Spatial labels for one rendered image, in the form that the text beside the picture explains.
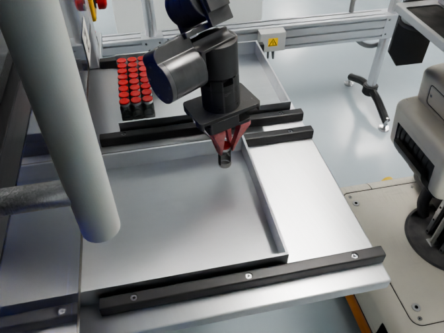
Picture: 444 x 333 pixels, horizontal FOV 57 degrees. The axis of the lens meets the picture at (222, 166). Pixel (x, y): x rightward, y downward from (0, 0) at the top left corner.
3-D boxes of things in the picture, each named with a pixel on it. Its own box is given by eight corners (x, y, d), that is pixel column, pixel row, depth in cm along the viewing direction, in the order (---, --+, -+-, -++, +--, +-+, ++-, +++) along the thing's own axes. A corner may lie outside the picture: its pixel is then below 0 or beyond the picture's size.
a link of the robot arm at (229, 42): (246, 30, 54) (217, 17, 57) (205, 49, 51) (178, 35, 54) (247, 75, 59) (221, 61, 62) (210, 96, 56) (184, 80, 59)
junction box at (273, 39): (259, 53, 188) (260, 34, 181) (256, 47, 191) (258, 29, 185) (284, 50, 190) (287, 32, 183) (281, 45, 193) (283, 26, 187)
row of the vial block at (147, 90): (145, 120, 83) (142, 102, 80) (139, 73, 96) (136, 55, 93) (156, 119, 84) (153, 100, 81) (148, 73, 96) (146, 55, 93)
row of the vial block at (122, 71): (122, 123, 83) (118, 104, 80) (119, 76, 95) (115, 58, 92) (133, 121, 83) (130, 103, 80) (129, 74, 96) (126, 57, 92)
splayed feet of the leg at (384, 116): (378, 133, 218) (386, 112, 208) (340, 82, 253) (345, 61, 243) (393, 131, 219) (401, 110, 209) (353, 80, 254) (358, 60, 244)
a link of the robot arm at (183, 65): (219, -29, 50) (185, -9, 57) (141, 2, 45) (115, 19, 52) (254, 64, 54) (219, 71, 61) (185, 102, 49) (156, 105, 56)
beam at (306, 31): (98, 69, 182) (92, 44, 174) (98, 60, 188) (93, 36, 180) (426, 34, 206) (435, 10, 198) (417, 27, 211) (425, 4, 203)
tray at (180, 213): (39, 314, 54) (30, 301, 52) (55, 176, 73) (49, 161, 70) (286, 267, 59) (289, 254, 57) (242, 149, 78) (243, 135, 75)
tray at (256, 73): (121, 137, 80) (118, 123, 78) (117, 67, 98) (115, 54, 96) (289, 115, 85) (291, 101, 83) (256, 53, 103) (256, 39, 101)
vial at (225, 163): (219, 170, 70) (219, 151, 67) (217, 161, 72) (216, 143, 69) (232, 168, 71) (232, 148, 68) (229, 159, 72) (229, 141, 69)
